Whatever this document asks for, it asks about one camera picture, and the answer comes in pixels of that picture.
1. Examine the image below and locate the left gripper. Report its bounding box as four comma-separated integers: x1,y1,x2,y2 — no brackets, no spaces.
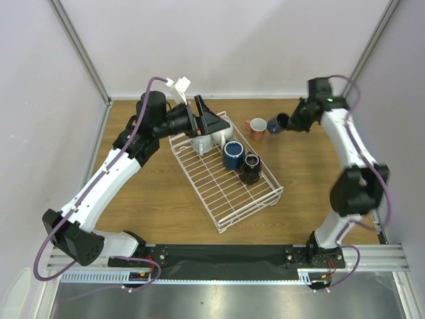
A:
153,95,229,140

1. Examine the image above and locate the white speckled mug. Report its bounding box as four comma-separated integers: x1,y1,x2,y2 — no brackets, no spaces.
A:
211,127,233,148

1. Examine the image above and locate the clear plastic cup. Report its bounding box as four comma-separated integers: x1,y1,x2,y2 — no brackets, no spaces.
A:
191,134,213,156

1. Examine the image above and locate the small dark blue cup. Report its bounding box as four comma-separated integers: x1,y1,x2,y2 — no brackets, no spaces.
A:
266,113,290,134

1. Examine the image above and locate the dark blue enamel mug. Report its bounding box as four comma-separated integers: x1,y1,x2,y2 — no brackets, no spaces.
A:
222,141,245,170

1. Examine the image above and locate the black mug white interior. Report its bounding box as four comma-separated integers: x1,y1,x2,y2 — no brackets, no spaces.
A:
239,152,262,185

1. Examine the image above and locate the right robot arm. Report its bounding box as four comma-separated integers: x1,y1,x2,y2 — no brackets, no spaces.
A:
288,76,389,267

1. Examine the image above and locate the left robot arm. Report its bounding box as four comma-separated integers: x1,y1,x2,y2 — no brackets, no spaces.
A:
42,90,230,266

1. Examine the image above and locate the red mug white interior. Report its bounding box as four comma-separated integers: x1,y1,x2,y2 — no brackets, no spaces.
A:
245,118,267,141

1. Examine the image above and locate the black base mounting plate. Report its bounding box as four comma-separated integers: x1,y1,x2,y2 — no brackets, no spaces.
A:
108,244,346,280

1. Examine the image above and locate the white wire dish rack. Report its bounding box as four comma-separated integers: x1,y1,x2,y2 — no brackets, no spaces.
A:
168,111,285,235

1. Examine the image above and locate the aluminium cable duct rail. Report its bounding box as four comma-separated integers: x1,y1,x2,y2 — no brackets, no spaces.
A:
59,268,133,284

